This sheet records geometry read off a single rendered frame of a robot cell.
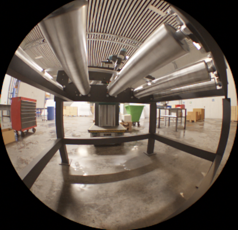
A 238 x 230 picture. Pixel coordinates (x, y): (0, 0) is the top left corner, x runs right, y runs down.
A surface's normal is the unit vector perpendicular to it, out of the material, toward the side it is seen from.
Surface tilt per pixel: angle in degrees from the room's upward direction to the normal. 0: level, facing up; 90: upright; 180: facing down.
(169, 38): 132
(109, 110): 90
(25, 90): 90
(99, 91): 90
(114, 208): 0
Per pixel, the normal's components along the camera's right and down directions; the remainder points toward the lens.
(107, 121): 0.16, 0.00
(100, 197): 0.01, -1.00
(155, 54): -0.65, 0.73
